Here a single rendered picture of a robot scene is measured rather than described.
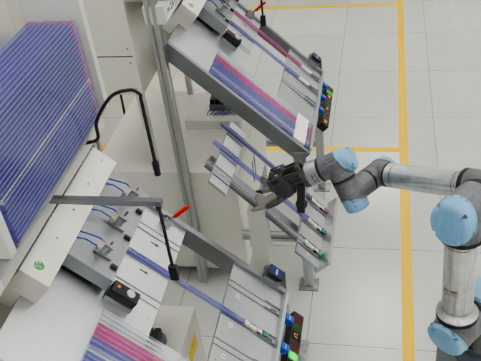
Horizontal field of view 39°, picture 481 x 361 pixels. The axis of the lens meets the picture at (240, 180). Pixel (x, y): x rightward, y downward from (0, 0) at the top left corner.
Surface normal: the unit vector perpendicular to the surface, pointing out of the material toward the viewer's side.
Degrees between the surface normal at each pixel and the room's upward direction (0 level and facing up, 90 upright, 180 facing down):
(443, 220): 82
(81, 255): 42
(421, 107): 0
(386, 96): 0
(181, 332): 0
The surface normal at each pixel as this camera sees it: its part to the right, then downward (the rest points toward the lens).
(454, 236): -0.74, 0.36
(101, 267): 0.58, -0.58
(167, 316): -0.11, -0.80
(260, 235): -0.18, 0.60
